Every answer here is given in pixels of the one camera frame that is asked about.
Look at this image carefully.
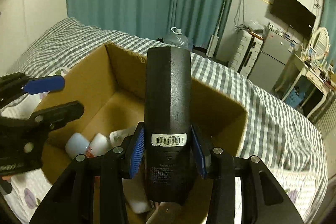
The white ribbed suitcase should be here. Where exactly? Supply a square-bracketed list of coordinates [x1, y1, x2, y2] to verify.
[228, 30, 263, 78]

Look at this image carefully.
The grey checkered bed sheet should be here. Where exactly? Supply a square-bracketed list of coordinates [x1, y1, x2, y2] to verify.
[7, 16, 329, 222]

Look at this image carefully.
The red capped white bottle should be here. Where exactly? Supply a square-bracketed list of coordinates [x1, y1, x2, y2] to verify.
[85, 133, 112, 158]

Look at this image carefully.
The light blue earbuds case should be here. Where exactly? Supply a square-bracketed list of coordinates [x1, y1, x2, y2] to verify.
[65, 132, 90, 159]

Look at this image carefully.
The white dressing table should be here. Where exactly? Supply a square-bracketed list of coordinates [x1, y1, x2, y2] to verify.
[274, 53, 335, 119]

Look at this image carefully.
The white handheld device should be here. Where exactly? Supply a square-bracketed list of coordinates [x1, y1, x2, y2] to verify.
[109, 126, 137, 148]

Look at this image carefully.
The white square charger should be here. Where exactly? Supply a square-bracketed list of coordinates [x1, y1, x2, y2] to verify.
[122, 176, 151, 214]

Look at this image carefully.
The floral quilted white blanket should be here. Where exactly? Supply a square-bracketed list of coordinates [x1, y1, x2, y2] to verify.
[0, 66, 72, 224]

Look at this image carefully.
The black wall television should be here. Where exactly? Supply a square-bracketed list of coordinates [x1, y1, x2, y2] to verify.
[270, 0, 316, 39]

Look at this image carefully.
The clear water jug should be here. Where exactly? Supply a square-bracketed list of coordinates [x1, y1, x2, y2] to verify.
[163, 27, 189, 50]

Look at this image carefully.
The teal right curtain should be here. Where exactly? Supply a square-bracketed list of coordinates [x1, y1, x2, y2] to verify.
[320, 0, 336, 46]

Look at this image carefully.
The oval white vanity mirror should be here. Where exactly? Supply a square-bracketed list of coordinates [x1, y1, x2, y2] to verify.
[307, 27, 330, 61]

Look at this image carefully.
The person left hand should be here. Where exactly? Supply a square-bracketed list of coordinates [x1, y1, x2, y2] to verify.
[1, 176, 12, 183]

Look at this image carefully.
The black cylindrical speaker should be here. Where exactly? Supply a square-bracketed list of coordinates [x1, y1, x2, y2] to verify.
[144, 47, 191, 205]

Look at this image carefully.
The brown cardboard box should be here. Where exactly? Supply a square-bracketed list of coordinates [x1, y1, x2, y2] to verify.
[34, 41, 249, 224]

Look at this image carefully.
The small grey refrigerator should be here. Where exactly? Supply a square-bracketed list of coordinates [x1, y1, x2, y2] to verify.
[248, 30, 297, 93]

